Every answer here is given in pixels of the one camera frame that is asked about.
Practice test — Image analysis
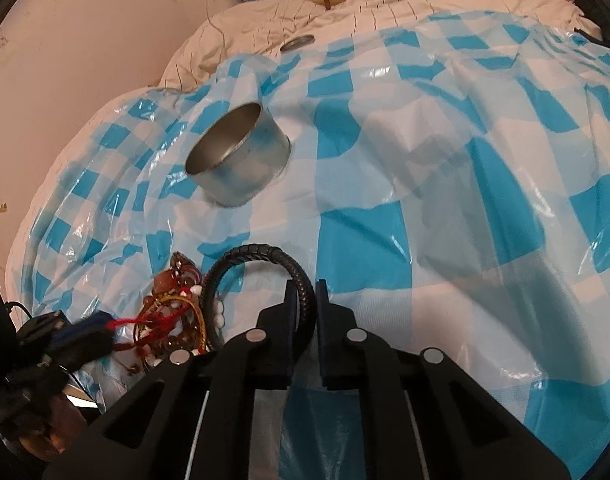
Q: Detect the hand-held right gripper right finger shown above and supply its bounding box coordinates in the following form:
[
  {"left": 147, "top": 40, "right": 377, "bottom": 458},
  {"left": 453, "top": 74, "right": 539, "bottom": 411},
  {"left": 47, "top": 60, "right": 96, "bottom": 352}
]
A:
[{"left": 315, "top": 279, "right": 556, "bottom": 480}]

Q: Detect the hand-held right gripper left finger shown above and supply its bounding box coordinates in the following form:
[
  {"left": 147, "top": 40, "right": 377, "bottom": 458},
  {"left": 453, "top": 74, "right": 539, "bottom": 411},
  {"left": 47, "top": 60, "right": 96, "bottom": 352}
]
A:
[{"left": 42, "top": 280, "right": 298, "bottom": 480}]

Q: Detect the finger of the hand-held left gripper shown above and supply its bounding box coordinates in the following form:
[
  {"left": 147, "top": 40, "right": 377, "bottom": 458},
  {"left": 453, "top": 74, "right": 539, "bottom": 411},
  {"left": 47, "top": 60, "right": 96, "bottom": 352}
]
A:
[{"left": 58, "top": 310, "right": 116, "bottom": 363}]

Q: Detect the pile of beaded bracelets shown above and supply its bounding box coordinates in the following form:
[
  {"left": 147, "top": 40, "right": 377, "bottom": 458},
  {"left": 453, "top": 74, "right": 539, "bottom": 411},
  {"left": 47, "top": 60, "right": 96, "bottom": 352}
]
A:
[{"left": 110, "top": 300, "right": 206, "bottom": 361}]

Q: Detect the white bead bracelet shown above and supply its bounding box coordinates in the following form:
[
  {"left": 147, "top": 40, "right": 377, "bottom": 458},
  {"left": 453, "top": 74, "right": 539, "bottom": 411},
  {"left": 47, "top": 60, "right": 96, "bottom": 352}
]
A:
[{"left": 190, "top": 285, "right": 227, "bottom": 328}]

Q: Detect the black braided bracelet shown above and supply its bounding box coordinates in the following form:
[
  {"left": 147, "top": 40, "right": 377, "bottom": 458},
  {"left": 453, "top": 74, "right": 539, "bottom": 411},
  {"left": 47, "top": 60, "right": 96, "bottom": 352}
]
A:
[{"left": 203, "top": 243, "right": 316, "bottom": 356}]

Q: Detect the amber bead bracelet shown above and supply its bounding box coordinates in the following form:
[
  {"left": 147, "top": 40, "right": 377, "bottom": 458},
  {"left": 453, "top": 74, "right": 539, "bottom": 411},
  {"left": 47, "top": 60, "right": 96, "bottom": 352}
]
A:
[{"left": 112, "top": 330, "right": 201, "bottom": 367}]

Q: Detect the orange stone bead bracelet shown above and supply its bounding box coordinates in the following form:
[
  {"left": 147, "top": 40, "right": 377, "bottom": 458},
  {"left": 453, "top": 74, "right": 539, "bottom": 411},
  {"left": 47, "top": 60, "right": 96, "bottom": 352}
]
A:
[{"left": 152, "top": 252, "right": 203, "bottom": 301}]

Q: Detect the round metal tin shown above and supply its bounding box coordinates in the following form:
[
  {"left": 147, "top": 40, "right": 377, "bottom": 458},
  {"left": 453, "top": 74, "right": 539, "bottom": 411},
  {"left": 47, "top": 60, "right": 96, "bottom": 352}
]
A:
[{"left": 185, "top": 102, "right": 292, "bottom": 208}]

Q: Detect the blue checkered plastic sheet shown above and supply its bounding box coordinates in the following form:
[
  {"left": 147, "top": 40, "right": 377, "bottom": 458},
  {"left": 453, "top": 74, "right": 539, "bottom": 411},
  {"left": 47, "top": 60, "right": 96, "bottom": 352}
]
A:
[{"left": 15, "top": 10, "right": 610, "bottom": 480}]

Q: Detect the round metal lid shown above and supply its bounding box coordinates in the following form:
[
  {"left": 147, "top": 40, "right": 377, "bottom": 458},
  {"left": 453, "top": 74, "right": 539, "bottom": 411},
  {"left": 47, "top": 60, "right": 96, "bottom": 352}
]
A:
[{"left": 280, "top": 35, "right": 316, "bottom": 53}]

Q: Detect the white quilt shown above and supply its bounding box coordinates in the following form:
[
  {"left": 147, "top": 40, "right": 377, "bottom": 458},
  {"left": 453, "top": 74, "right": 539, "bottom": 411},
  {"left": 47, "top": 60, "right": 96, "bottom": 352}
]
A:
[{"left": 157, "top": 0, "right": 606, "bottom": 96}]

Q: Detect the black clothing pile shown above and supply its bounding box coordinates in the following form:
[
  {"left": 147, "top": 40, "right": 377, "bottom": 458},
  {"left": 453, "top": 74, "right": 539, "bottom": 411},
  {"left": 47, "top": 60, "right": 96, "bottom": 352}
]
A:
[{"left": 572, "top": 0, "right": 610, "bottom": 47}]

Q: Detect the white cable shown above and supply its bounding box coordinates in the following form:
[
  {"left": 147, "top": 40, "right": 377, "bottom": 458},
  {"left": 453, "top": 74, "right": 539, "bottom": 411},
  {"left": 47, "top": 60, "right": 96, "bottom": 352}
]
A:
[{"left": 202, "top": 0, "right": 227, "bottom": 61}]

